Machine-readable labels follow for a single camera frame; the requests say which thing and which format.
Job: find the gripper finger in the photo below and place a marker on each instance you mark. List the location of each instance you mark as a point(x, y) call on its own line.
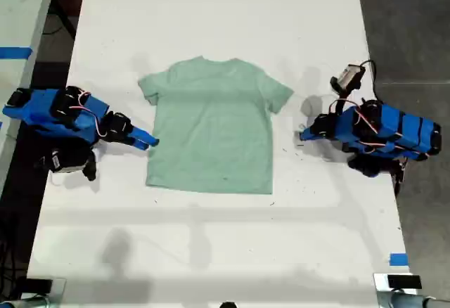
point(309, 132)
point(137, 143)
point(307, 138)
point(144, 134)

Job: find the pale green T-shirt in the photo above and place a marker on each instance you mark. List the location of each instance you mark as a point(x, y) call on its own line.
point(211, 128)

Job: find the blue and black arm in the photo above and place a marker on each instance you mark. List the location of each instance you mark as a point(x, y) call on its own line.
point(404, 128)
point(42, 111)

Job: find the long blue tape strip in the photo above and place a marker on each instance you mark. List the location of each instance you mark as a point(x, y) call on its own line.
point(15, 52)

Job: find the short blue tape strip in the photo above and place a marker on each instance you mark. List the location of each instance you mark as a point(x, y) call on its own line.
point(399, 259)

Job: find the small black box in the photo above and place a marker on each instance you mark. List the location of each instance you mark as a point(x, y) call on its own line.
point(39, 285)
point(404, 281)

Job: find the grey metal tube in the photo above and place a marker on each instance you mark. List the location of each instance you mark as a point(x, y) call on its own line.
point(24, 301)
point(404, 301)

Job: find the gripper camera stalk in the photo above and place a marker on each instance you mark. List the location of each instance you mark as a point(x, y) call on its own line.
point(90, 167)
point(341, 102)

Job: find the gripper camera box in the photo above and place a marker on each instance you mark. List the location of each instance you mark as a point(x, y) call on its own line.
point(67, 162)
point(346, 77)

